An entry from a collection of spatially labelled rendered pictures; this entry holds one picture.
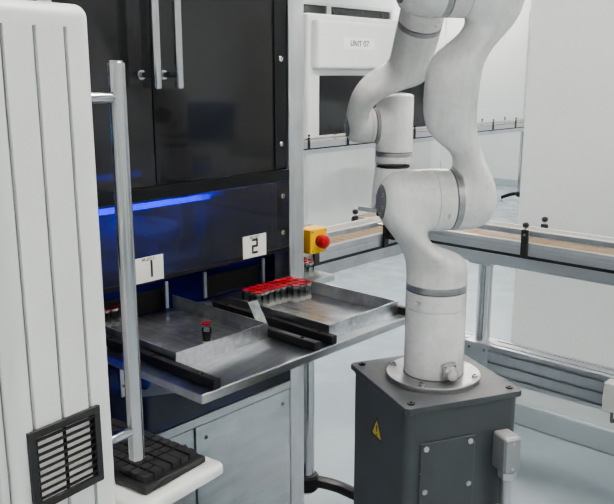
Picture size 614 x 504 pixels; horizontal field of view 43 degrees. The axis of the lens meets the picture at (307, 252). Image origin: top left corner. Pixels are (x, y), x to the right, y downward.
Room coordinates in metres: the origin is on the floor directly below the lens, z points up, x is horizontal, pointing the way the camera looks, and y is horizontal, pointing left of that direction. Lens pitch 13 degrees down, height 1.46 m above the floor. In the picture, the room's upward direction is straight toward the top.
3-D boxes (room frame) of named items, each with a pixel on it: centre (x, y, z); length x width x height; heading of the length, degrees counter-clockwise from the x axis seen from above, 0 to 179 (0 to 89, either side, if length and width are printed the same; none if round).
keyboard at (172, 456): (1.30, 0.38, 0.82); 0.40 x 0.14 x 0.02; 54
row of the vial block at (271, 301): (1.94, 0.07, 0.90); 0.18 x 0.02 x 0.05; 137
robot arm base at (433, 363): (1.49, -0.26, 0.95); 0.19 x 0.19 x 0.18
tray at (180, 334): (1.69, 0.30, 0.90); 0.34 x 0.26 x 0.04; 48
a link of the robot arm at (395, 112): (1.79, -0.19, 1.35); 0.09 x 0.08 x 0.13; 101
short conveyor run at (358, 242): (2.51, -0.10, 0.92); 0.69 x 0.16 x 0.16; 137
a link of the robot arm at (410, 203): (1.49, -0.23, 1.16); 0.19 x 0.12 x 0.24; 101
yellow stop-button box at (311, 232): (2.20, -0.01, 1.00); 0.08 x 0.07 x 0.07; 47
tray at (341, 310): (1.87, -0.01, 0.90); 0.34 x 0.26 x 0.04; 47
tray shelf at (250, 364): (1.77, 0.14, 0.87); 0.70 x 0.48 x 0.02; 137
